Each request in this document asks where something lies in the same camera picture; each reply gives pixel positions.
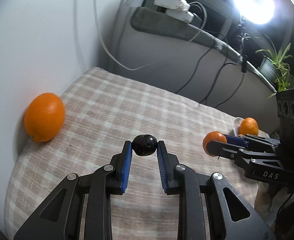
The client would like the small tangerine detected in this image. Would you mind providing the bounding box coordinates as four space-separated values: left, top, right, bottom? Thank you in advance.
202 130 228 157

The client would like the dark plum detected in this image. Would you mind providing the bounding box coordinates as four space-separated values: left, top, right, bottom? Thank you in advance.
132 134 158 157

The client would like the large smooth orange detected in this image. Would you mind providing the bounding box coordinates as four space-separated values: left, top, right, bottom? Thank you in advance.
24 93 65 142

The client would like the large orange on plate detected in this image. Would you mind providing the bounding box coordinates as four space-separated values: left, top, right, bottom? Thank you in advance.
238 118 259 135

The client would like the white floral plate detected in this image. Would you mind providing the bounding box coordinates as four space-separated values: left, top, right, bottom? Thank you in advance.
232 117 244 137

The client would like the potted spider plant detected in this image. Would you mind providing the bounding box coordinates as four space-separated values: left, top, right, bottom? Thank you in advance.
255 42 293 92

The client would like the plaid beige tablecloth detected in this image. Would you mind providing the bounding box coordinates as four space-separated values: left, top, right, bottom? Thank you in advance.
5 67 257 239

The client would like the white power adapter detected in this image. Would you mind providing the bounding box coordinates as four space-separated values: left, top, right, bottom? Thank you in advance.
154 0 194 24

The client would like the green grey sofa-top cloth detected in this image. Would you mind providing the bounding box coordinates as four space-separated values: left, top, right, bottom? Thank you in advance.
130 6 278 93

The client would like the black cable right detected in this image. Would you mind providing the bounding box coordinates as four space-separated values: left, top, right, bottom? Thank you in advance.
214 71 246 108

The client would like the black cable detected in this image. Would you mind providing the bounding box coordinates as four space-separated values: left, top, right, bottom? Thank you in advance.
199 62 237 105
174 45 214 95
214 71 246 108

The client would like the black camera box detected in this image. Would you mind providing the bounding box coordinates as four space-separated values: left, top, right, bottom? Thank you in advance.
276 89 294 153

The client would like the black cable middle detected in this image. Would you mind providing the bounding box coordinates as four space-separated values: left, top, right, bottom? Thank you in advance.
199 62 237 105

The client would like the black clip mount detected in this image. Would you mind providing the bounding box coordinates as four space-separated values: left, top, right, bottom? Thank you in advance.
236 17 250 73

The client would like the black cable left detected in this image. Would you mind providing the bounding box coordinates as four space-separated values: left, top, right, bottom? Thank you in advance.
174 45 214 95

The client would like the ring light lamp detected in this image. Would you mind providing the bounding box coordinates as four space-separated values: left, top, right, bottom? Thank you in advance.
233 0 275 25

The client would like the white charging cable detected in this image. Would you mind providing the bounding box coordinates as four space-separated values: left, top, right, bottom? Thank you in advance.
93 0 208 71

